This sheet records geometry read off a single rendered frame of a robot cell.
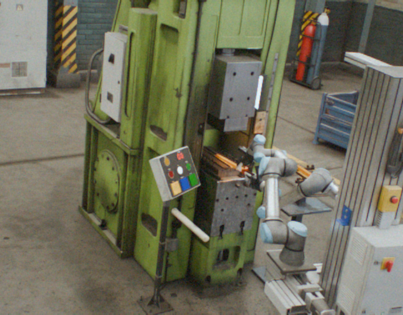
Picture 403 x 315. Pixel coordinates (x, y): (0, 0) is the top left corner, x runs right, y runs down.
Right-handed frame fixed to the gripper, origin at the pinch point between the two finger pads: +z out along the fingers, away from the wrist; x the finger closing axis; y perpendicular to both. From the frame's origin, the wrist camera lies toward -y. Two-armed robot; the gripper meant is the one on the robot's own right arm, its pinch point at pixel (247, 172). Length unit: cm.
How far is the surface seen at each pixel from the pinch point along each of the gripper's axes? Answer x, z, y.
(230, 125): -6.6, 16.5, -30.0
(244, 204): 11.4, 11.7, 32.5
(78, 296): -106, 42, 100
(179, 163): -54, 4, -11
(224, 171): -6.7, 17.2, 5.5
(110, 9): 169, 613, -23
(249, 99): 7, 17, -48
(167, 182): -68, -7, -4
